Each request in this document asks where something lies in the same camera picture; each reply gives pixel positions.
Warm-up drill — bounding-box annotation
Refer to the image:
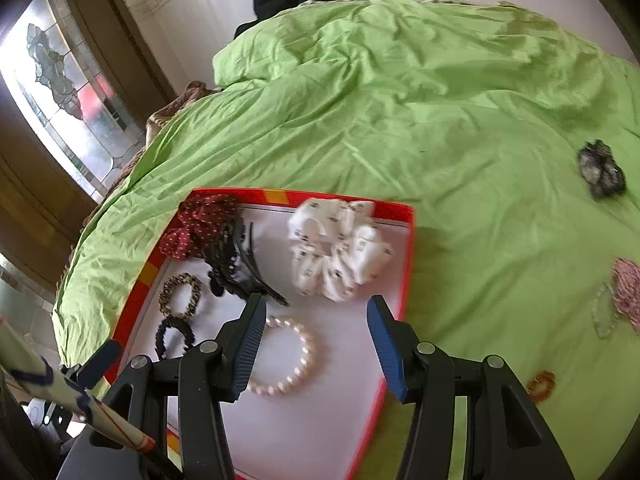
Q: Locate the green bed sheet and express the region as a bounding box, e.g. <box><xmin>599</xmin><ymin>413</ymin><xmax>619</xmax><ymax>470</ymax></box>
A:
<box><xmin>53</xmin><ymin>0</ymin><xmax>639</xmax><ymax>479</ymax></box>

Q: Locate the leopard print hair tie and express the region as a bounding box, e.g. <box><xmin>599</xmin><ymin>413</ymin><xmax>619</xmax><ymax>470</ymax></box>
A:
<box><xmin>157</xmin><ymin>272</ymin><xmax>204</xmax><ymax>321</ymax></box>

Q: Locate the stained glass window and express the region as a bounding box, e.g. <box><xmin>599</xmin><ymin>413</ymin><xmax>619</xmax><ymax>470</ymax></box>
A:
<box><xmin>1</xmin><ymin>0</ymin><xmax>144</xmax><ymax>203</ymax></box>

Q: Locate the red jewelry tray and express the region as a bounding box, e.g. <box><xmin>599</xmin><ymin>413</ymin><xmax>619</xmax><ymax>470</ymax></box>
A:
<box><xmin>102</xmin><ymin>187</ymin><xmax>417</xmax><ymax>480</ymax></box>

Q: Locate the brown knitted blanket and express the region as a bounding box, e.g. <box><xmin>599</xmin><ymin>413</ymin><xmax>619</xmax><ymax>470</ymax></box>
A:
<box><xmin>106</xmin><ymin>80</ymin><xmax>220</xmax><ymax>197</ymax></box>

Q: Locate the black scrunchie hair tie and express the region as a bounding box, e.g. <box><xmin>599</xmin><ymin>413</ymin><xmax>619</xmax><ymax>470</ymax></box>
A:
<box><xmin>154</xmin><ymin>314</ymin><xmax>196</xmax><ymax>361</ymax></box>

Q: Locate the grey sheer scrunchie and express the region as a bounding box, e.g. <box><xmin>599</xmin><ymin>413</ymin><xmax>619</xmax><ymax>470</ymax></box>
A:
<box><xmin>577</xmin><ymin>139</ymin><xmax>626</xmax><ymax>200</ymax></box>

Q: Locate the white dotted scrunchie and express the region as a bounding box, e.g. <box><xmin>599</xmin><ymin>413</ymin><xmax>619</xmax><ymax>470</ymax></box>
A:
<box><xmin>288</xmin><ymin>197</ymin><xmax>394</xmax><ymax>302</ymax></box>

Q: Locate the red bead bracelet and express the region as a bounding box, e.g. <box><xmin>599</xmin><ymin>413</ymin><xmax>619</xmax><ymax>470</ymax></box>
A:
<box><xmin>525</xmin><ymin>369</ymin><xmax>558</xmax><ymax>402</ymax></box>

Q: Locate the pink plaid scrunchie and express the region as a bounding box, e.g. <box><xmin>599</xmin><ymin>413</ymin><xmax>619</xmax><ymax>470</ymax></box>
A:
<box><xmin>612</xmin><ymin>258</ymin><xmax>640</xmax><ymax>334</ymax></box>

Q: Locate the black hair claw clip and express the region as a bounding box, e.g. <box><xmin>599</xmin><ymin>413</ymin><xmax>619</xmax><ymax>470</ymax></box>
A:
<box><xmin>204</xmin><ymin>212</ymin><xmax>290</xmax><ymax>307</ymax></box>

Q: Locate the white pearl bracelet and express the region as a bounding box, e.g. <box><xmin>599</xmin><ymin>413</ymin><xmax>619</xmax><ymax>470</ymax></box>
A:
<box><xmin>246</xmin><ymin>314</ymin><xmax>317</xmax><ymax>398</ymax></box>

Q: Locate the red dotted scrunchie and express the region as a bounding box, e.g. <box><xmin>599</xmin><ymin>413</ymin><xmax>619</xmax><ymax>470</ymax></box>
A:
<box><xmin>160</xmin><ymin>194</ymin><xmax>238</xmax><ymax>261</ymax></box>

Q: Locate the pale green bead bracelet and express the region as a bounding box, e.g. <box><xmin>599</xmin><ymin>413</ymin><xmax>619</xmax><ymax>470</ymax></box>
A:
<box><xmin>591</xmin><ymin>282</ymin><xmax>621</xmax><ymax>340</ymax></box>

